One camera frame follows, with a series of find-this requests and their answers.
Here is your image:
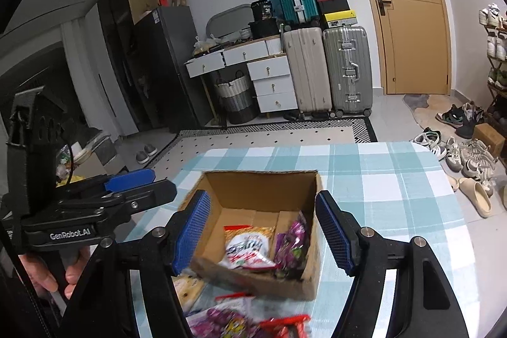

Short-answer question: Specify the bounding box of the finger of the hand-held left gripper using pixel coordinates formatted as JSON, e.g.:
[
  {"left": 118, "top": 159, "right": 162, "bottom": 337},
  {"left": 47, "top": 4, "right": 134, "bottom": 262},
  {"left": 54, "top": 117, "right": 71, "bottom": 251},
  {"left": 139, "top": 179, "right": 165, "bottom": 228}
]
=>
[
  {"left": 59, "top": 180, "right": 178, "bottom": 222},
  {"left": 104, "top": 168, "right": 156, "bottom": 193}
]

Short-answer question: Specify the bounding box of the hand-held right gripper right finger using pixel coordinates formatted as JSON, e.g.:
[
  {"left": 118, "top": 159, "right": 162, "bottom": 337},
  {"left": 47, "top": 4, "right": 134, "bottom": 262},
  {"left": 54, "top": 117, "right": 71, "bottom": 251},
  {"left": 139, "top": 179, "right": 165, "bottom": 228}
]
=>
[{"left": 315, "top": 190, "right": 472, "bottom": 338}]

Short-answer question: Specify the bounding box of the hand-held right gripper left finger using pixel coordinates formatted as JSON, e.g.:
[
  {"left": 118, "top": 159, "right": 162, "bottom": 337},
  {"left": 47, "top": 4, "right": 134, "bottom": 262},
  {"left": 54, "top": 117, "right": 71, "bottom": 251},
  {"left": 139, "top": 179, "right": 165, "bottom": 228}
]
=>
[{"left": 59, "top": 189, "right": 213, "bottom": 338}]

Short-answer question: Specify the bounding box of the brown cardboard box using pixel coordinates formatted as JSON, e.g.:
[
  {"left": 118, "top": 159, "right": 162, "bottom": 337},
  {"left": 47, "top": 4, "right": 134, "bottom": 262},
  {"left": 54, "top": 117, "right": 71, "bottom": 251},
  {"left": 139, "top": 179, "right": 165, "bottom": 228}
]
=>
[{"left": 177, "top": 170, "right": 324, "bottom": 301}]

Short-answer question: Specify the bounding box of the red snack packet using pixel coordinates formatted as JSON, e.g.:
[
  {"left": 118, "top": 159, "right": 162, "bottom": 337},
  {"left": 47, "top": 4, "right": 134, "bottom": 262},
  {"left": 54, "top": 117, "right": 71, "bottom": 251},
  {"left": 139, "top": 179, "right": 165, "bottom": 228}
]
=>
[{"left": 257, "top": 314, "right": 311, "bottom": 338}]

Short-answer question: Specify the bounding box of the person's left hand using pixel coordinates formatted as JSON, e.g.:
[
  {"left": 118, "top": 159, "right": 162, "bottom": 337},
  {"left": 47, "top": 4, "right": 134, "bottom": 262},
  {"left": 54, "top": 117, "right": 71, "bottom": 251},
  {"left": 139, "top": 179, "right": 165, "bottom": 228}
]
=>
[{"left": 19, "top": 246, "right": 93, "bottom": 300}]

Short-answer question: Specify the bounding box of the small purple snack packet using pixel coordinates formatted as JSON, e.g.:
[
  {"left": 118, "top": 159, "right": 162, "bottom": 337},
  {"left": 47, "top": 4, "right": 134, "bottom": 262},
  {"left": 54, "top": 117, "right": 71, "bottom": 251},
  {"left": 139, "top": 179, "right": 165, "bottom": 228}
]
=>
[{"left": 273, "top": 211, "right": 312, "bottom": 280}]

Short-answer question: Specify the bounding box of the white orange snack packet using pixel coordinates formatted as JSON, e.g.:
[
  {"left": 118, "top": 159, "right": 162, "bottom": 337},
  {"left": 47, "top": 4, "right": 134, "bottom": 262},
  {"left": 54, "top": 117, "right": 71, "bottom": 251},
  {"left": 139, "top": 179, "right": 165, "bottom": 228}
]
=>
[{"left": 219, "top": 225, "right": 278, "bottom": 271}]

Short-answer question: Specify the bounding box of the beige snack packet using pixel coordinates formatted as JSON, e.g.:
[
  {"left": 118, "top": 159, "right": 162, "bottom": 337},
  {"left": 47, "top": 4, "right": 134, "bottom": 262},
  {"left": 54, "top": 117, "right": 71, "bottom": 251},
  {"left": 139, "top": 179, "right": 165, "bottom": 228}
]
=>
[{"left": 173, "top": 270, "right": 207, "bottom": 314}]

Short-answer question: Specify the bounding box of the checked teal white tablecloth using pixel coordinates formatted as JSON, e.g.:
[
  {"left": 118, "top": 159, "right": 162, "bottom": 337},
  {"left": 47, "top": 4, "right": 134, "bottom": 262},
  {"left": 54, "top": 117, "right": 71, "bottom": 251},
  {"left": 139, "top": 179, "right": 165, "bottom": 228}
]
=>
[{"left": 123, "top": 142, "right": 476, "bottom": 338}]

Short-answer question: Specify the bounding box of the black refrigerator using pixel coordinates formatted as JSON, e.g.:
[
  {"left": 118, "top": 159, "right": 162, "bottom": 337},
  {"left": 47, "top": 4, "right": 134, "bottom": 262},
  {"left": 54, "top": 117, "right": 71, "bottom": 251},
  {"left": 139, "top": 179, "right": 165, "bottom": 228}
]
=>
[{"left": 132, "top": 5, "right": 203, "bottom": 131}]

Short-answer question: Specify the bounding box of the woven laundry basket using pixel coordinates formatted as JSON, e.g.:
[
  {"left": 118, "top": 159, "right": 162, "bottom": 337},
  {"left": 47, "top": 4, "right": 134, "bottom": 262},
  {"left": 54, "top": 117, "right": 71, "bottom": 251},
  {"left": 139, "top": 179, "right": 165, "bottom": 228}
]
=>
[{"left": 214, "top": 70, "right": 258, "bottom": 125}]

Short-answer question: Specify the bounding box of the tall dark cabinet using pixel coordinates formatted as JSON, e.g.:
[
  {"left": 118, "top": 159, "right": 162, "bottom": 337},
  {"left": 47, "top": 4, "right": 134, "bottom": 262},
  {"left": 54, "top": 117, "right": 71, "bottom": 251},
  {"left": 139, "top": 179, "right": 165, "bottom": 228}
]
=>
[{"left": 97, "top": 0, "right": 159, "bottom": 133}]

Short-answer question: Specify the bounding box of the pile of shoes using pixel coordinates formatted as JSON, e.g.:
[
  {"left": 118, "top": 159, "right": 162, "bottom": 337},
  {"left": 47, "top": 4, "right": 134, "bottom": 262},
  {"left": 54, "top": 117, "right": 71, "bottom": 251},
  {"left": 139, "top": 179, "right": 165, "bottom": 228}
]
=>
[{"left": 412, "top": 102, "right": 498, "bottom": 220}]

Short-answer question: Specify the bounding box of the clear plastic bag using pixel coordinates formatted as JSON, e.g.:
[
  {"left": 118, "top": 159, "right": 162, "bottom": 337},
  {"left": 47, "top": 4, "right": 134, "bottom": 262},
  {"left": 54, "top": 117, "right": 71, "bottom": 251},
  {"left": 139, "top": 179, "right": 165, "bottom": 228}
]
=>
[{"left": 193, "top": 35, "right": 225, "bottom": 56}]

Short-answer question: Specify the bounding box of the white drawer cabinet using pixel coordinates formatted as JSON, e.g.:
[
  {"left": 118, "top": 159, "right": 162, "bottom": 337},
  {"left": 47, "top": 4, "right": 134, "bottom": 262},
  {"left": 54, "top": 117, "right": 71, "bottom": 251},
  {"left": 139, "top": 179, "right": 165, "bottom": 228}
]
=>
[{"left": 185, "top": 37, "right": 299, "bottom": 118}]

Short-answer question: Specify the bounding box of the beige suitcase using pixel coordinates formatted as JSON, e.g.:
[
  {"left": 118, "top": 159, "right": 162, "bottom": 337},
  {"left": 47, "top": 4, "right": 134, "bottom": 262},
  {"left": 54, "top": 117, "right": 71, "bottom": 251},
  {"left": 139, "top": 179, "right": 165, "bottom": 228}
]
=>
[{"left": 282, "top": 27, "right": 334, "bottom": 118}]

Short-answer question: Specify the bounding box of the silver suitcase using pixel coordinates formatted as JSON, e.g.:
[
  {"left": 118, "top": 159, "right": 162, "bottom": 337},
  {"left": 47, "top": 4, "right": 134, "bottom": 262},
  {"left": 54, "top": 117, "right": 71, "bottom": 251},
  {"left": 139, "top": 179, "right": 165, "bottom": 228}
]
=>
[{"left": 323, "top": 25, "right": 374, "bottom": 118}]

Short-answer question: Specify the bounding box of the small brown carton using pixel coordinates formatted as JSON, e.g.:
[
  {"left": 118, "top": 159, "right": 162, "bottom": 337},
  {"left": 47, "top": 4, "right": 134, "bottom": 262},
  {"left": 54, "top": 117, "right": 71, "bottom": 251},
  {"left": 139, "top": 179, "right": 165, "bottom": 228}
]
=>
[{"left": 472, "top": 123, "right": 506, "bottom": 157}]

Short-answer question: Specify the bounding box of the grey oval mirror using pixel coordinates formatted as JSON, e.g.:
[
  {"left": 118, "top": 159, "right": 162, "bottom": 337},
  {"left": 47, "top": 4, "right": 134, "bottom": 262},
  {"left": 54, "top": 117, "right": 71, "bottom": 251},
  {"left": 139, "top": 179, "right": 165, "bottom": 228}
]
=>
[{"left": 206, "top": 4, "right": 256, "bottom": 46}]

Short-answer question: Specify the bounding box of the black storage box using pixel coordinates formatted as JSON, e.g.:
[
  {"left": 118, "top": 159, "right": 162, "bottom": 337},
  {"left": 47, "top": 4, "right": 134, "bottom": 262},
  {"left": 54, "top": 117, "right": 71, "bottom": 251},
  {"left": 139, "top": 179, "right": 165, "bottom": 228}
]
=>
[{"left": 249, "top": 20, "right": 283, "bottom": 40}]

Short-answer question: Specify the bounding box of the black printed bag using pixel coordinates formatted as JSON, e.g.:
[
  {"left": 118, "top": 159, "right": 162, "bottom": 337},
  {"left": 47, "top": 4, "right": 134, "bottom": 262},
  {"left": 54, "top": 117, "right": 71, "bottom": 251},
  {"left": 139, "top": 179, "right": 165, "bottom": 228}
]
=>
[{"left": 251, "top": 0, "right": 276, "bottom": 22}]

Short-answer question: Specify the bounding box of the wooden door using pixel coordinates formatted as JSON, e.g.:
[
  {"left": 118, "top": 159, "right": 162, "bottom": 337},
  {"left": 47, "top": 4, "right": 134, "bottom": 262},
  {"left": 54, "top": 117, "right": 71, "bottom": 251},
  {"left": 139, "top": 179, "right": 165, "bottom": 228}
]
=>
[{"left": 344, "top": 0, "right": 452, "bottom": 95}]

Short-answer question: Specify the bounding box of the plain black shoe box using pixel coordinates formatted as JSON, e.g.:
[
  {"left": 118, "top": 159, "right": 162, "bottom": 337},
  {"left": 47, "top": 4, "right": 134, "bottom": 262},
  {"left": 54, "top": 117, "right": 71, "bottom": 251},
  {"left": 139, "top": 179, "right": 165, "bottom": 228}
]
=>
[{"left": 319, "top": 0, "right": 351, "bottom": 16}]

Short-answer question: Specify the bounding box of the shoe rack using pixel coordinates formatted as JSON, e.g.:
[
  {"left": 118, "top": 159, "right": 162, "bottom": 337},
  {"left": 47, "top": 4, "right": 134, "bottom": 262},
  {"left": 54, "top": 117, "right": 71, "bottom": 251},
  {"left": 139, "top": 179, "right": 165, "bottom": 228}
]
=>
[{"left": 477, "top": 3, "right": 507, "bottom": 133}]

